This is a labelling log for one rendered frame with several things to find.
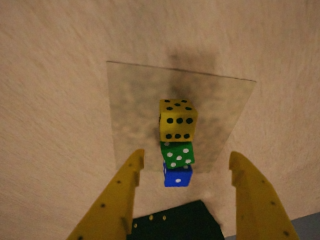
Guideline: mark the blue die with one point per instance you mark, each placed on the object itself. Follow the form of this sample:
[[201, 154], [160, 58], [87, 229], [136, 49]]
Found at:
[[177, 177]]

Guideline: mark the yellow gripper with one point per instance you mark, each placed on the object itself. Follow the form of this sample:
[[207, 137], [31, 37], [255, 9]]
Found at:
[[260, 214]]

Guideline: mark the green die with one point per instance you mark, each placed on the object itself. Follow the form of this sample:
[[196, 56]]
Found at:
[[177, 154]]

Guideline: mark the yellow die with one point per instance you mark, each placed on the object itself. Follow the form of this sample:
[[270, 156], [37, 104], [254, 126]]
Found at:
[[177, 120]]

